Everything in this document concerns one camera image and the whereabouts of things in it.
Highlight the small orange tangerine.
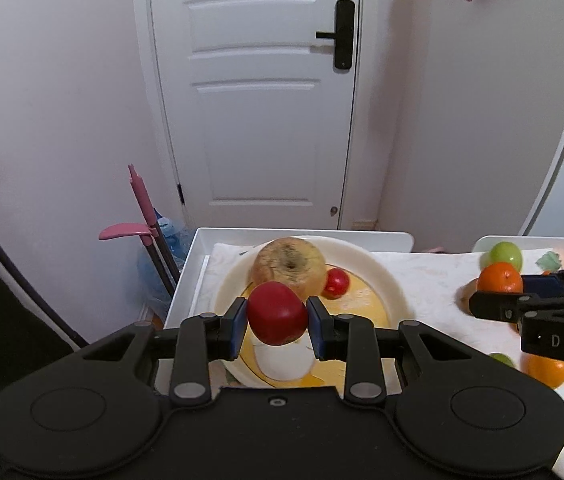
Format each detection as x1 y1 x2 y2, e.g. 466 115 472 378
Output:
476 262 524 294

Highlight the large orange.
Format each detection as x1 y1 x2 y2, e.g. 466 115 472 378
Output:
522 354 564 389

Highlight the small red tomato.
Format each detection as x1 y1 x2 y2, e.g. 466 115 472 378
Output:
321 268 350 300
246 281 308 346

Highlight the green apple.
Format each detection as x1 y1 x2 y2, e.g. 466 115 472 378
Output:
489 352 516 368
488 240 523 272

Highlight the white right tray table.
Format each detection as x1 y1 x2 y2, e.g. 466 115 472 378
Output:
472 235 564 252

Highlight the white tray table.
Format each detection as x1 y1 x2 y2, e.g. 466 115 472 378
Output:
165 228 416 328
472 235 564 252

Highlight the white left tray table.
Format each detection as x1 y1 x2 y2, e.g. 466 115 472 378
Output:
165 228 416 328

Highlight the white plate with duck picture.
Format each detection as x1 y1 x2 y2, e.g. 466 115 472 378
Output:
205 235 410 389

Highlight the blue plastic bag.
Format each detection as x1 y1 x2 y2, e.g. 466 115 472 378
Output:
135 209 194 321

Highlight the large yellowish russet apple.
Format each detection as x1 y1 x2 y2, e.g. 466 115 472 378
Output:
250 237 328 301

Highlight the white panel door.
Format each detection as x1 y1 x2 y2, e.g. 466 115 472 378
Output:
148 0 359 229

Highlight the pink dustpan handle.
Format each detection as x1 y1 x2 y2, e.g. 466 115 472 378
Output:
99 223 175 297

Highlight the pink broom handle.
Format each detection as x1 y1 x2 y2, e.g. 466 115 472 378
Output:
128 165 180 295

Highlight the black cable at left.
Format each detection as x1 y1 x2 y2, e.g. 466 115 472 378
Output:
0 184 89 350

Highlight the black door handle lock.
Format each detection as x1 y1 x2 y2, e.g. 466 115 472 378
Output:
314 0 356 72

